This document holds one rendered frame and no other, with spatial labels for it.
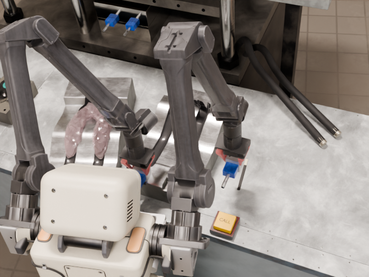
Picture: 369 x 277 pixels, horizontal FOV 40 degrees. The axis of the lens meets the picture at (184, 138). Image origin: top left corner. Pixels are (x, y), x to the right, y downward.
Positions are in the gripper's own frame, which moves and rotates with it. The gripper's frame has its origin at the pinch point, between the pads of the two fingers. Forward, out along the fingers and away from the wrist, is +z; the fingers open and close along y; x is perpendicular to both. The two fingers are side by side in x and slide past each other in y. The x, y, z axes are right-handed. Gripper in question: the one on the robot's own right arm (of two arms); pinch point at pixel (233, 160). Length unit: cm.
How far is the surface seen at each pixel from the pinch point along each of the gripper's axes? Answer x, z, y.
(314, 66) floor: -161, 94, 1
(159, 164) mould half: 5.1, 6.2, 25.7
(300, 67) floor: -157, 94, 10
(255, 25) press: -92, 16, 21
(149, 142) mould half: -3.2, 6.6, 33.8
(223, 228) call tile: 18.8, 11.6, -3.0
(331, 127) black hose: -35.6, 12.0, -26.1
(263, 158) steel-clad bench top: -15.9, 15.2, -5.8
